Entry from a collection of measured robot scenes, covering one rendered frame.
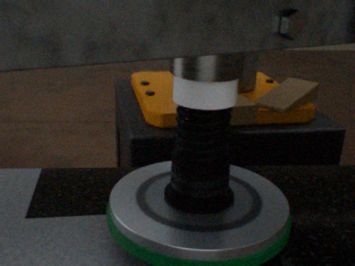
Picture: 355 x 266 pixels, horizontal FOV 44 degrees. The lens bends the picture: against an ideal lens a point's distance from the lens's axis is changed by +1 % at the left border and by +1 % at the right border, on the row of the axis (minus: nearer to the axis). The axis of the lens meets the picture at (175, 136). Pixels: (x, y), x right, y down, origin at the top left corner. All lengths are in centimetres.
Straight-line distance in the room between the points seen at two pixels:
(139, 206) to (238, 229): 12
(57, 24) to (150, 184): 29
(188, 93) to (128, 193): 15
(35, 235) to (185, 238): 21
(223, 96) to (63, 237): 26
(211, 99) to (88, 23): 18
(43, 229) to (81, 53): 32
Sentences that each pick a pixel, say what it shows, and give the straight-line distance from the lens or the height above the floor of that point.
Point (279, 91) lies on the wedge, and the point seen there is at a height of 81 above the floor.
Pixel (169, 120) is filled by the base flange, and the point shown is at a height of 76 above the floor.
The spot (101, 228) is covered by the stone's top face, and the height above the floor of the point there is 82.
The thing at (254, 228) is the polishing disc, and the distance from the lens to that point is 48.
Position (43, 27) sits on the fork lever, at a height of 110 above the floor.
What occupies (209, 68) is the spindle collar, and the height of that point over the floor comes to 105.
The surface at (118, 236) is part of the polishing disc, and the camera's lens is 48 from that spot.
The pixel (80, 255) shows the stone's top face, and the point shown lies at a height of 82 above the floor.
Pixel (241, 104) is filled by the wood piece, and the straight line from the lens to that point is 107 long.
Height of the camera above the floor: 114
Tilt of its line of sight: 21 degrees down
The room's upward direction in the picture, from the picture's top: 2 degrees clockwise
